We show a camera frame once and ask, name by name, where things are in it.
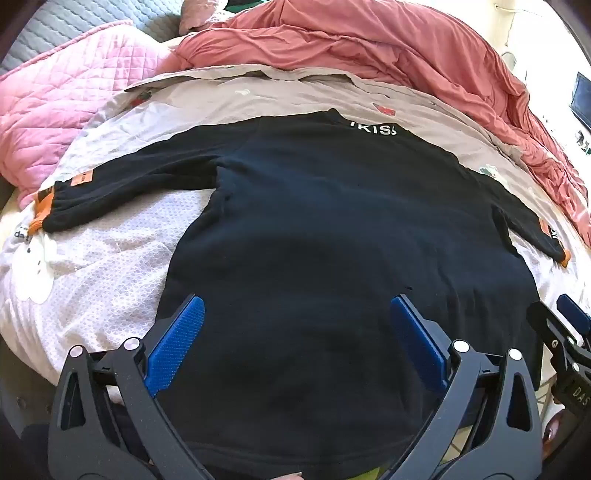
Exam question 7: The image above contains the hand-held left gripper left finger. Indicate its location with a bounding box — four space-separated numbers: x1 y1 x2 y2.
48 294 218 480

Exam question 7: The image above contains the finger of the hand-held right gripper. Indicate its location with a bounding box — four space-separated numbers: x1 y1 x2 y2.
527 301 573 352
556 294 591 335

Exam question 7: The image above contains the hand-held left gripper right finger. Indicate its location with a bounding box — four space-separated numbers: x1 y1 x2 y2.
382 294 544 480

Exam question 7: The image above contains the black sweater with orange labels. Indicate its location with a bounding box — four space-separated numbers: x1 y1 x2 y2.
36 108 573 478

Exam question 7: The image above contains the beige bear print blanket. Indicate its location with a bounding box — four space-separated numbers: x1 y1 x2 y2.
0 65 583 386

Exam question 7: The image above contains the dark screen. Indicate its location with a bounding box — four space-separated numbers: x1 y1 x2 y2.
570 71 591 129

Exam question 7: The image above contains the pink quilted blanket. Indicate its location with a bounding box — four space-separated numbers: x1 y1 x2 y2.
0 23 174 190

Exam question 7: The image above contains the coral red duvet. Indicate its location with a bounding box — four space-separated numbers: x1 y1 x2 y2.
175 0 591 236

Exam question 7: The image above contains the dusty pink pillow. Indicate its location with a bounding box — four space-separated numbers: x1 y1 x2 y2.
178 0 241 35

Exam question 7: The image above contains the grey quilted headboard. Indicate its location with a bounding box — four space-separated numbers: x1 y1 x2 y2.
0 0 185 77

